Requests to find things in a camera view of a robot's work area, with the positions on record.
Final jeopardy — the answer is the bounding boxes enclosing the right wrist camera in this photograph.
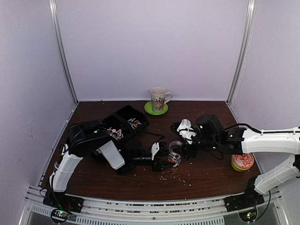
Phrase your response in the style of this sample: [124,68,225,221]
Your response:
[170,122,197,142]

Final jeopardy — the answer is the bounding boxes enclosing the left aluminium corner post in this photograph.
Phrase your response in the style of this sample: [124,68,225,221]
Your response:
[49,0,79,105]

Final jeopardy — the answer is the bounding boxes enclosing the ceramic mug coral pattern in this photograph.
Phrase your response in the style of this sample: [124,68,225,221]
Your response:
[150,87,173,113]

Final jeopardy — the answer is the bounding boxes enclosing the green saucer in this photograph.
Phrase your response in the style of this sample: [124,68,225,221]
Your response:
[144,101,168,116]

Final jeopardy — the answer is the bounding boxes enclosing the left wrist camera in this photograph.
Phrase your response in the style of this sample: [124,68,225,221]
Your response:
[151,142,169,161]

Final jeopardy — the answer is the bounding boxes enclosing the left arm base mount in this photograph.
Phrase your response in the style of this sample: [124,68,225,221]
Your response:
[43,192,84,213]

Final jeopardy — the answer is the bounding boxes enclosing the black bin small lollipops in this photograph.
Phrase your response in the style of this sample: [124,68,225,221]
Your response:
[113,105,150,135]

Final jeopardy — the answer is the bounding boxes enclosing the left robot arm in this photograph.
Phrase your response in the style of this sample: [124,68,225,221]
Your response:
[46,120,175,208]

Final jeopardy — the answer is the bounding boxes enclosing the clear plastic jar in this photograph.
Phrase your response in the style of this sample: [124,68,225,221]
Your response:
[167,148,182,167]

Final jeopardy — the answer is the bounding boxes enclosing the aluminium front rail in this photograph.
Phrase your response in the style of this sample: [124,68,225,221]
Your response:
[16,186,292,225]

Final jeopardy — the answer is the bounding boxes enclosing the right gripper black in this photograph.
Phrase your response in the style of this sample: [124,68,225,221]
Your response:
[172,128,219,161]

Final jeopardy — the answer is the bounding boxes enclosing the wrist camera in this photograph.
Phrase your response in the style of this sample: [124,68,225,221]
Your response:
[170,122,197,142]
[151,142,169,161]

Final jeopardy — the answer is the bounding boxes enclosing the right aluminium corner post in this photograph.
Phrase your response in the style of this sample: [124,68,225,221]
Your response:
[227,0,257,106]

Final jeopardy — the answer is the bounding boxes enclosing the metal candy scoop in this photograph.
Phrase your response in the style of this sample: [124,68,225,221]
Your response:
[181,119,191,127]

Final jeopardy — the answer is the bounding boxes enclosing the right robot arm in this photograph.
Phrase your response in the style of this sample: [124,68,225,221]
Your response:
[175,114,300,207]

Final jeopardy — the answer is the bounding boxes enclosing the aluminium corner post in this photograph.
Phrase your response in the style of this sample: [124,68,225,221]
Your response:
[227,0,257,106]
[49,0,79,105]

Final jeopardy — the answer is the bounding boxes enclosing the clear jar lid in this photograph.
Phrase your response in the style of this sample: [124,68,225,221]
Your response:
[169,140,183,150]

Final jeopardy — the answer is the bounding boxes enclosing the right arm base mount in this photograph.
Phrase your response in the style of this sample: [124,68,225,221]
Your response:
[224,193,264,212]

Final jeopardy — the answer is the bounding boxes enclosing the black bin star candies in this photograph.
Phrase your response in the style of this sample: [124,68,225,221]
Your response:
[92,150,104,162]

